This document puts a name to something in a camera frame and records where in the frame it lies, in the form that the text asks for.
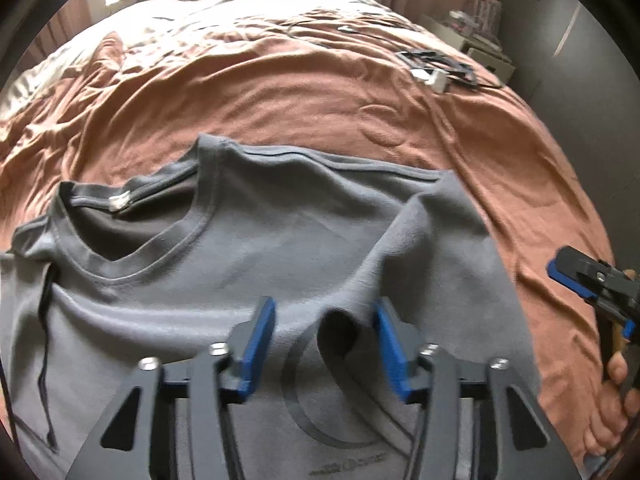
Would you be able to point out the brown blanket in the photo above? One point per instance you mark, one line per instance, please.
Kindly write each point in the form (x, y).
(350, 120)

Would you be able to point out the grey t-shirt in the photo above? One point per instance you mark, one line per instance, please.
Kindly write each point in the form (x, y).
(200, 285)

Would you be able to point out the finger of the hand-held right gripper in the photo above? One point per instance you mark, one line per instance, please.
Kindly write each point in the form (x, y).
(612, 317)
(565, 274)

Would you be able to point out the white slatted holder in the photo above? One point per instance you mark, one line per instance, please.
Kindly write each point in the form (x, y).
(487, 10)

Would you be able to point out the person's right hand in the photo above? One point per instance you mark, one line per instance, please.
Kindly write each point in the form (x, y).
(607, 420)

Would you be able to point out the grey wardrobe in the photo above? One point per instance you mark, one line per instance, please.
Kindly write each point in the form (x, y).
(575, 35)

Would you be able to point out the white nightstand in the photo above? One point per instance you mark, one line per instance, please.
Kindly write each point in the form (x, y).
(492, 62)

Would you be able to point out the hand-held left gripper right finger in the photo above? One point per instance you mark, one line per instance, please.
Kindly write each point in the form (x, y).
(395, 355)

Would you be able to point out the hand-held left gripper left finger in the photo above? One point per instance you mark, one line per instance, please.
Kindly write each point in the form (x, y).
(257, 350)

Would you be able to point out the white charger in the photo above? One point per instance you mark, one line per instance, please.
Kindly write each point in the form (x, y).
(435, 80)

